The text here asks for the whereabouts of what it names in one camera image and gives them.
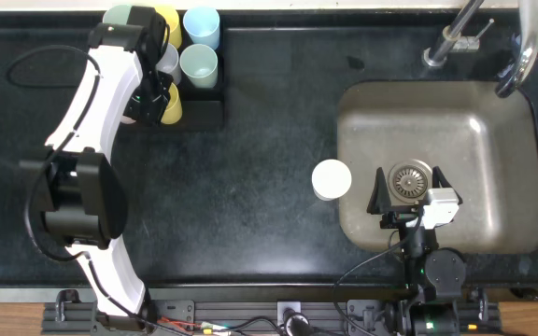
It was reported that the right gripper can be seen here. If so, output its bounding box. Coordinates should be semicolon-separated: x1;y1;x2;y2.
366;165;463;231

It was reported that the white cup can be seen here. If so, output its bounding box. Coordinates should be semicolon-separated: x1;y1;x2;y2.
311;159;353;203

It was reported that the steel sink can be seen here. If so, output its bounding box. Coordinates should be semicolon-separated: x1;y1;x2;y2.
336;79;538;256

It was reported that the steel tap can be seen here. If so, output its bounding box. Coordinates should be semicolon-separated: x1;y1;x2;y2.
420;0;538;99

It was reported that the black tray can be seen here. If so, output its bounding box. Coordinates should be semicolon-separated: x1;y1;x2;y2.
120;11;227;133

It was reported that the green cup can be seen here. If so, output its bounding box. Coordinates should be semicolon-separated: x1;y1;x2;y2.
102;3;134;27
179;43;219;90

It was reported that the yellow cup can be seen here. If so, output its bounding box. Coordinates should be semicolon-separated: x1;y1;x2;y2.
153;5;183;50
160;82;184;126

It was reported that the blue cup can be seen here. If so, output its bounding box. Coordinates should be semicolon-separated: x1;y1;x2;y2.
182;6;221;51

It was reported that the grey cup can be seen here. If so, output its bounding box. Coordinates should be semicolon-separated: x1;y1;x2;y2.
155;43;182;86

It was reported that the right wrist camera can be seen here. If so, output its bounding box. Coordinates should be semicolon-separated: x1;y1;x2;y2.
420;187;461;231

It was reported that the black cable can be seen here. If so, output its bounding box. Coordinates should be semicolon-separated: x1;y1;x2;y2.
6;44;181;336
333;212;424;336

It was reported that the mounting rail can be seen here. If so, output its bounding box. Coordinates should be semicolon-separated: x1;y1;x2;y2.
42;288;503;336

